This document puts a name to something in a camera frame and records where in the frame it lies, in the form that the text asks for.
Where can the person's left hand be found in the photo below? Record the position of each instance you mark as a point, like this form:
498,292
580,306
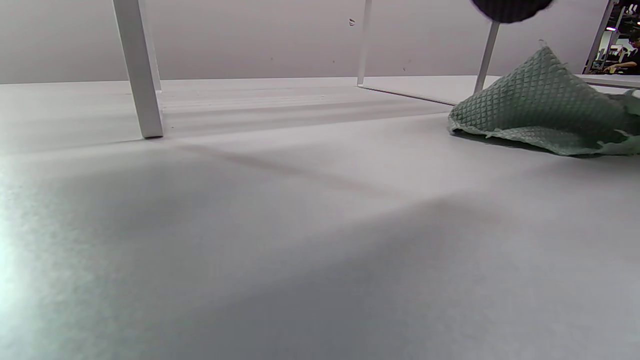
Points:
510,9

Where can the green fish scale cleaning cloth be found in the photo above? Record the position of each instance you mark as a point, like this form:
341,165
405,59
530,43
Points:
540,110

